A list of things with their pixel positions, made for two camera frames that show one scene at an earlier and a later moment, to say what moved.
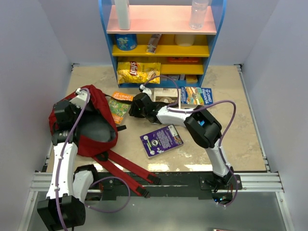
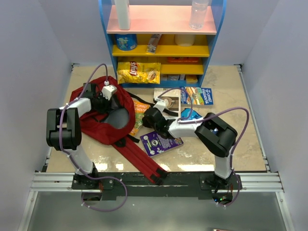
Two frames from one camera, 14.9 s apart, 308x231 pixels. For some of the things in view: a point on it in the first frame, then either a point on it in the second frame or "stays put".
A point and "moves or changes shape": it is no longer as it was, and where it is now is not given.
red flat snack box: (183, 59) stays put
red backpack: (96, 132) moves or changes shape
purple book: (161, 140) stays put
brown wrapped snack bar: (153, 43) stays put
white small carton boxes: (175, 77) stays put
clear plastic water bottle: (198, 10) stays put
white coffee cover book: (169, 95) stays put
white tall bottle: (123, 10) stays put
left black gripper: (78, 109) to (106, 108)
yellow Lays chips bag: (135, 72) stays put
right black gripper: (133, 110) to (145, 122)
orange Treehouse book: (119, 108) to (140, 109)
